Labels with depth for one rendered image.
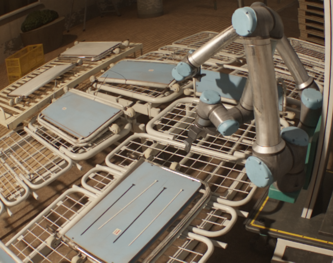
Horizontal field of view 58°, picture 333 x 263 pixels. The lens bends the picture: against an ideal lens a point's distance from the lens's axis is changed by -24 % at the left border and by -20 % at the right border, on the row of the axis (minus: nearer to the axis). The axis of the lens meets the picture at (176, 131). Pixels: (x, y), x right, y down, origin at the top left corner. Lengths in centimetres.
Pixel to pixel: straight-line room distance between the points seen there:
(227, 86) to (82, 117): 103
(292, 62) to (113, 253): 141
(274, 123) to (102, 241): 87
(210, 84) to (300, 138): 128
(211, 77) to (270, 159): 133
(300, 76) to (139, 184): 108
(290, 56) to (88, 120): 140
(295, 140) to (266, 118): 22
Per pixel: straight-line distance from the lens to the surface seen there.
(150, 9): 809
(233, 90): 260
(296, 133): 158
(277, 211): 198
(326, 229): 185
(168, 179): 183
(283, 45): 203
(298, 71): 208
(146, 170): 189
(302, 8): 605
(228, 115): 164
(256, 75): 132
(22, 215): 273
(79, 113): 260
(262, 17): 130
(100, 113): 250
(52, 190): 286
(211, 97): 168
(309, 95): 198
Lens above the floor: 168
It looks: 31 degrees down
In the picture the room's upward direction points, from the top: 5 degrees counter-clockwise
